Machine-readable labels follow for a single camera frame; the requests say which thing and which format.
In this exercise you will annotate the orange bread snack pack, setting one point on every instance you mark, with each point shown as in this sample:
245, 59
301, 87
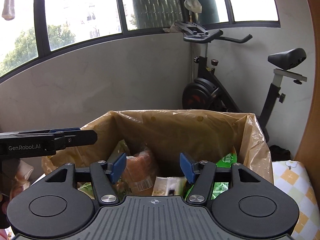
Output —
140, 173

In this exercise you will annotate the hanging beige sock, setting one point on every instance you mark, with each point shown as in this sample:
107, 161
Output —
8, 12

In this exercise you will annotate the black window frame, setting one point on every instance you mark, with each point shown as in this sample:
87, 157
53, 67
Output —
43, 29

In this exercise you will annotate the cardboard box with plastic liner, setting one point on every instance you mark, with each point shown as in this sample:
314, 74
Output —
204, 135

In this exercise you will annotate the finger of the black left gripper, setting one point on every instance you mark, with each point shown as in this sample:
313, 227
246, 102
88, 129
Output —
72, 137

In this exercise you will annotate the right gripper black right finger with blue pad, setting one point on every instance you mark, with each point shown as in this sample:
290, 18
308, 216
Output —
200, 179

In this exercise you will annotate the white snack packet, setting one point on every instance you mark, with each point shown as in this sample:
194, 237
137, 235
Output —
172, 186

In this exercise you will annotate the checkered floral bed sheet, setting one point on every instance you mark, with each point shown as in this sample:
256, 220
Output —
292, 178

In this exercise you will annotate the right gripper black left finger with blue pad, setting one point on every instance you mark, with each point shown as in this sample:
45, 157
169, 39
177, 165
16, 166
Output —
103, 175

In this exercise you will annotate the person's left hand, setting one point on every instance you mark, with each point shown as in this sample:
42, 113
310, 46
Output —
15, 175

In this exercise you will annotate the green snack bag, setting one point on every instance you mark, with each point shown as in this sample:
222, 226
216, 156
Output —
223, 169

